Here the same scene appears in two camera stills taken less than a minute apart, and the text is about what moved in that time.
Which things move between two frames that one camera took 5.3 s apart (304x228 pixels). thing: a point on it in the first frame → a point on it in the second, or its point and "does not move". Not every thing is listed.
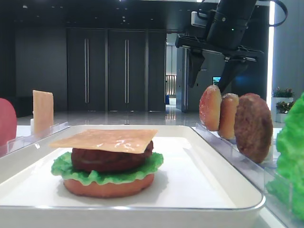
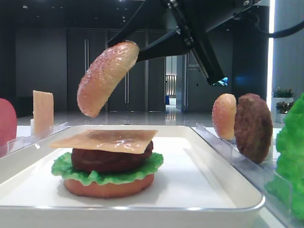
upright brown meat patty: [253, 127] does not move
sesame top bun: [210, 107] → [104, 76]
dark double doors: [116, 70] does not move
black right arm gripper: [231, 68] → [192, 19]
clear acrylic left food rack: [18, 143] does not move
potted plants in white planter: [282, 102] does not move
